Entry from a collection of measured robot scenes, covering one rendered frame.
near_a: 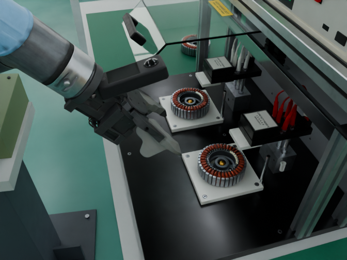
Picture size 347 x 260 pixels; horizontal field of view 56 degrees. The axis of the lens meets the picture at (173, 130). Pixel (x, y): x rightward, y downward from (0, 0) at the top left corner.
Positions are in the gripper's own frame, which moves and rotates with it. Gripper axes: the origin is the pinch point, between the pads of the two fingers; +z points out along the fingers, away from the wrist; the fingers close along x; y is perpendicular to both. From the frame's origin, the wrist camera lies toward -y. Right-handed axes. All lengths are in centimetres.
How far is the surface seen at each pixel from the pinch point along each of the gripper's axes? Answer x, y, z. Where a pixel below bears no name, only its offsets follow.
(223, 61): -26.1, -14.0, 15.1
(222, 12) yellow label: -23.7, -21.6, 2.6
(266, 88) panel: -28.2, -17.4, 35.2
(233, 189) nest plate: 4.3, 1.7, 21.2
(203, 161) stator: -2.2, 3.1, 14.8
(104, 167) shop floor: -82, 76, 56
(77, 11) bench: -162, 38, 12
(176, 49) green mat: -66, -2, 25
